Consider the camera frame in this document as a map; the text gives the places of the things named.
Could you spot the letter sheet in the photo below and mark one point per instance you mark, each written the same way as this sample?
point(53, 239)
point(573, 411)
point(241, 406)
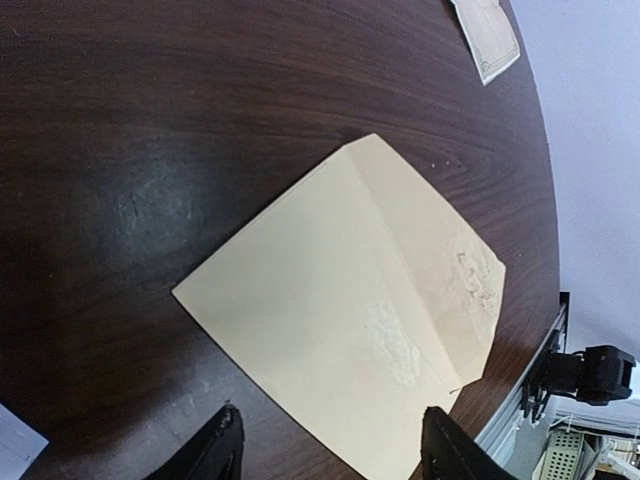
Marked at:
point(490, 36)
point(20, 445)

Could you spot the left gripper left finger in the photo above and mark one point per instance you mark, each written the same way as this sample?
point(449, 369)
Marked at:
point(215, 451)

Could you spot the perforated metal box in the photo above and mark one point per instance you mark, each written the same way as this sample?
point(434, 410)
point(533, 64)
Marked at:
point(569, 455)

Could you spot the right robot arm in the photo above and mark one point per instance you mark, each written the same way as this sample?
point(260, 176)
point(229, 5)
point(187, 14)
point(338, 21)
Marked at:
point(595, 376)

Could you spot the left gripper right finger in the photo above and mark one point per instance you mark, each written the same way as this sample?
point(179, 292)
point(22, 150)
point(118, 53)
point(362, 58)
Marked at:
point(447, 452)

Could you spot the brown paper envelope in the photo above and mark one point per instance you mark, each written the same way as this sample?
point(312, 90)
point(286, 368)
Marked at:
point(356, 300)

